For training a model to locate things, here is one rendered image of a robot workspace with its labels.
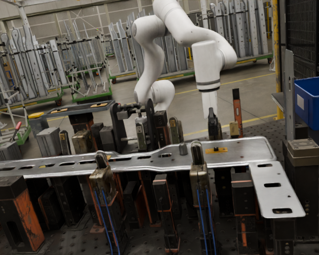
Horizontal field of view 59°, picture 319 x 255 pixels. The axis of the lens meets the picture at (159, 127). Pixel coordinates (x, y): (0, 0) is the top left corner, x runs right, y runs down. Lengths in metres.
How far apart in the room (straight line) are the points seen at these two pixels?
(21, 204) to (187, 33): 0.91
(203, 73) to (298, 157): 0.40
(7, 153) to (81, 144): 0.41
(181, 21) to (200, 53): 0.18
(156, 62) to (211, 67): 0.50
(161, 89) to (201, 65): 0.61
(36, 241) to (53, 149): 0.41
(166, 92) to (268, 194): 0.90
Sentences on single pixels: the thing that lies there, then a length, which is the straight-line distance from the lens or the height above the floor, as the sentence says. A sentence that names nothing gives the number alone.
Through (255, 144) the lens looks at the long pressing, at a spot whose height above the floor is 1.00.
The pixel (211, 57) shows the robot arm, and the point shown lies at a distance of 0.98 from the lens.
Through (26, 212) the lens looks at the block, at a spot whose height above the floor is 0.89.
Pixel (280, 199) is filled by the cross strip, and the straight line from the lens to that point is 0.83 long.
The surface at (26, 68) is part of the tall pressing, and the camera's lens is 8.80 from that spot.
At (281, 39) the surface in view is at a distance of 4.05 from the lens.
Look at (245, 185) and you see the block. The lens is 0.92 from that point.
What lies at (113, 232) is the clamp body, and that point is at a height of 0.81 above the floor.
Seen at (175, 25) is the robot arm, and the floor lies 1.48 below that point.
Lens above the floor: 1.47
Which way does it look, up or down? 18 degrees down
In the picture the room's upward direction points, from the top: 10 degrees counter-clockwise
